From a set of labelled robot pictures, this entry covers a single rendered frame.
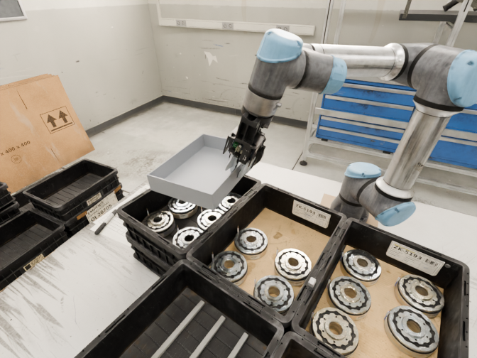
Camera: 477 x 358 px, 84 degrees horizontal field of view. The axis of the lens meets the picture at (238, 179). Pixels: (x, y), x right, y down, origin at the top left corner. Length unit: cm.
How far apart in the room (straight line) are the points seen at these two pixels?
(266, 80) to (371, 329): 62
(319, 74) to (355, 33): 273
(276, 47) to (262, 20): 301
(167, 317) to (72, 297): 39
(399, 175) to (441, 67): 31
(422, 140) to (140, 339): 88
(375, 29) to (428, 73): 245
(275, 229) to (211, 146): 35
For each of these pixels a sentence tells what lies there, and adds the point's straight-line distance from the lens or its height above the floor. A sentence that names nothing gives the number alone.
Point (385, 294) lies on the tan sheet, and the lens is 86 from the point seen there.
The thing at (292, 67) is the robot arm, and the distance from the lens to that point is 54.
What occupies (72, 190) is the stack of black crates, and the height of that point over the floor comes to 49.
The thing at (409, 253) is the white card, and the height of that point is 90.
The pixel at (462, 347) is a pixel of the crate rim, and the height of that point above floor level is 93.
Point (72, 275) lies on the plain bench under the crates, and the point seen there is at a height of 70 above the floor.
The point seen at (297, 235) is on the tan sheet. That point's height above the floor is 83.
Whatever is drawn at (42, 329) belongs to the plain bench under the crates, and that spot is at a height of 70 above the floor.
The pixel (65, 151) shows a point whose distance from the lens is 328.
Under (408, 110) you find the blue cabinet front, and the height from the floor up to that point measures 70.
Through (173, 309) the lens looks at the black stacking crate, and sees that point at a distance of 77.
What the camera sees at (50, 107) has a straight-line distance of 326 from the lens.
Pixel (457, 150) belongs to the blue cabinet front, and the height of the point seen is 44.
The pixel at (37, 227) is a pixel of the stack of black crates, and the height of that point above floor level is 38.
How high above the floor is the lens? 149
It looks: 36 degrees down
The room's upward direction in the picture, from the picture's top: straight up
